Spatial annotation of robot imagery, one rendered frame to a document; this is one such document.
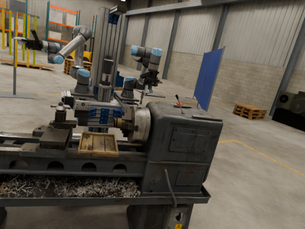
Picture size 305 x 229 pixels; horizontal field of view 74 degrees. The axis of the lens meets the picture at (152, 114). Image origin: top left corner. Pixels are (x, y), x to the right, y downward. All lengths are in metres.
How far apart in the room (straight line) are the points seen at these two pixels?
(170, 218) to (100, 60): 1.72
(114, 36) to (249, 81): 10.96
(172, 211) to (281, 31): 11.55
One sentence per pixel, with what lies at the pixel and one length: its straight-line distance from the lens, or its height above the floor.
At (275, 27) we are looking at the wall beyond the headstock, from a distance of 12.85.
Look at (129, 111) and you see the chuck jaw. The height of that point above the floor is 1.17.
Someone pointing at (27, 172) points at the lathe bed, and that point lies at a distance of 1.75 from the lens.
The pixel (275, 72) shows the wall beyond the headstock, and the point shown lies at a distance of 12.19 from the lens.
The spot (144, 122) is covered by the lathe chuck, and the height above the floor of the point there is 1.15.
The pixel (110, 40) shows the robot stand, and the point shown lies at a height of 1.73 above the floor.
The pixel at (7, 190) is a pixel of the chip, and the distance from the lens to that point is 1.87.
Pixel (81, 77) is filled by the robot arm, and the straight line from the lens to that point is 2.16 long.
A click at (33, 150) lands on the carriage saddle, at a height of 0.90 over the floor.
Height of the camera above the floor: 1.65
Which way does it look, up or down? 16 degrees down
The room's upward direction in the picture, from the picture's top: 12 degrees clockwise
